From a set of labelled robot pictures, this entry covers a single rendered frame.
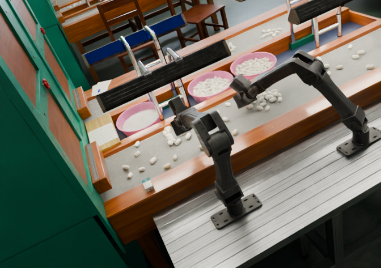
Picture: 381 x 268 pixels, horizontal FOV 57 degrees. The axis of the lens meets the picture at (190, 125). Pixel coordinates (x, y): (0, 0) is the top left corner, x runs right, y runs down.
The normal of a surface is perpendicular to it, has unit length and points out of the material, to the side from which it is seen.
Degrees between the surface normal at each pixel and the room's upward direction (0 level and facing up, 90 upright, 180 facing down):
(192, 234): 0
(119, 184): 0
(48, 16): 90
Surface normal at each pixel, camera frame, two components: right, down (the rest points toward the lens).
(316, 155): -0.28, -0.77
